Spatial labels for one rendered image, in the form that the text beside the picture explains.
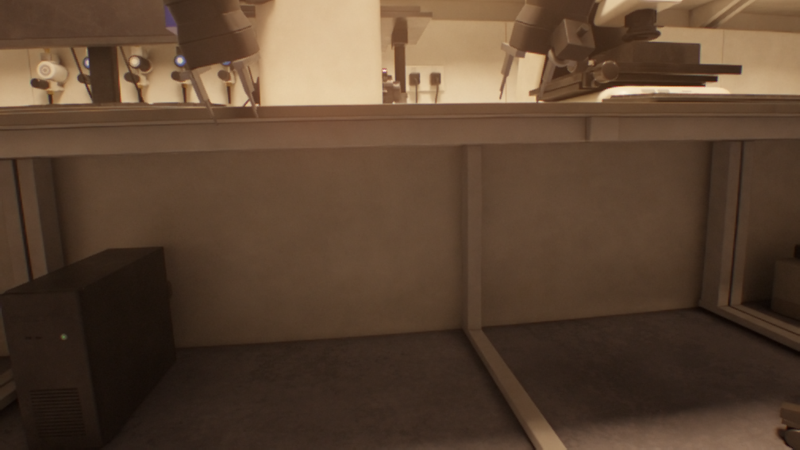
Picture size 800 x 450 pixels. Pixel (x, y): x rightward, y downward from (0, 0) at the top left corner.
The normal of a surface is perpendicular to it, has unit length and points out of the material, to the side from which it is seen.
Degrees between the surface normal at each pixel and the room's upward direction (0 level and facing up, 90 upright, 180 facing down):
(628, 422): 0
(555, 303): 90
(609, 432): 0
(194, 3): 122
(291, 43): 91
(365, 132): 90
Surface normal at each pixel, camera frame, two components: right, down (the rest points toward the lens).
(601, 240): 0.11, 0.12
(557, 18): 0.15, 0.46
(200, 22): -0.08, 0.47
